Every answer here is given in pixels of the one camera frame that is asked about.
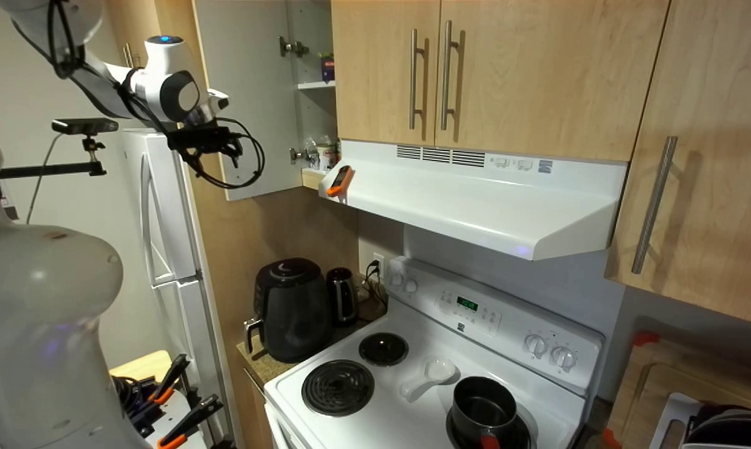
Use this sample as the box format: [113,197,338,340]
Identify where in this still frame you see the black dish rack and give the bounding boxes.
[681,406,751,449]

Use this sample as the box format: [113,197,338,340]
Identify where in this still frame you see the white electric stove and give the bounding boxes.
[266,258,602,449]

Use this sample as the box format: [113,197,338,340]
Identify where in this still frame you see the large right wooden cabinet door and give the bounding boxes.
[606,0,751,323]

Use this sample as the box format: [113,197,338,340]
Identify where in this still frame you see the white cabinet door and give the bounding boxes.
[196,0,300,199]

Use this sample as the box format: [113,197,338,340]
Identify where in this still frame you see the wooden cutting board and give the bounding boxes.
[606,333,751,449]

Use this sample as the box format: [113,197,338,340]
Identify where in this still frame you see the black electric kettle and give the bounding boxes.
[328,268,359,325]

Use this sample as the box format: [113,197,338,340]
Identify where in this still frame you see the steel handle on left door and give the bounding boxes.
[407,27,429,141]

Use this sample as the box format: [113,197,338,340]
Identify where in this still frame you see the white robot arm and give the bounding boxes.
[0,0,243,449]

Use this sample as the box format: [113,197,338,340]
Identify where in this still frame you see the white range hood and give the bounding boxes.
[319,141,626,262]

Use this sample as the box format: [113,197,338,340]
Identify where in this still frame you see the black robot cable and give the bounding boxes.
[47,0,267,193]

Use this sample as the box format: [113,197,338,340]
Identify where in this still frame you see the steel handle on large door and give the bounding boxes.
[631,137,680,274]

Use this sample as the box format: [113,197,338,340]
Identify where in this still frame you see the black camera on stand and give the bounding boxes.
[52,117,120,136]

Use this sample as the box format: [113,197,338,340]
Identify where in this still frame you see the white refrigerator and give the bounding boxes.
[123,127,233,449]

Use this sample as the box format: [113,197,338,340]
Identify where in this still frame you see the white spoon rest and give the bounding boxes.
[400,360,459,401]

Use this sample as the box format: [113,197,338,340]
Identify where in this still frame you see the orange black clamps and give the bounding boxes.
[110,351,228,449]

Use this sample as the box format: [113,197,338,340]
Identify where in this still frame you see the left wooden cabinet door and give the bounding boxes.
[333,0,439,146]

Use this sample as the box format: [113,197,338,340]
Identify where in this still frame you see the black pot red handle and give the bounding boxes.
[448,376,516,449]

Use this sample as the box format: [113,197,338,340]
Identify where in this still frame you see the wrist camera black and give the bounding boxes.
[167,126,243,160]

